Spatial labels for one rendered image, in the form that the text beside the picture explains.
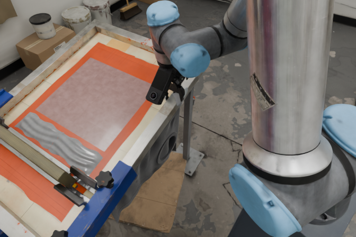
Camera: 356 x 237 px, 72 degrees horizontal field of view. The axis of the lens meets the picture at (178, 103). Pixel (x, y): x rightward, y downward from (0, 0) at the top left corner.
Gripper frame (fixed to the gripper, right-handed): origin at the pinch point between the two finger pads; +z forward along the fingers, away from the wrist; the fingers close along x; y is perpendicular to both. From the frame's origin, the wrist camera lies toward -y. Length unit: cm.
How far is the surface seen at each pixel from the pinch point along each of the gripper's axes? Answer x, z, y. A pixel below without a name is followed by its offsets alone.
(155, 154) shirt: 5.5, 29.3, -10.4
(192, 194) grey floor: -3, 113, 0
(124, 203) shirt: 6.7, 34.8, -32.7
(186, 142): 15, 90, 25
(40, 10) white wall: 227, 79, 80
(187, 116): 14, 61, 29
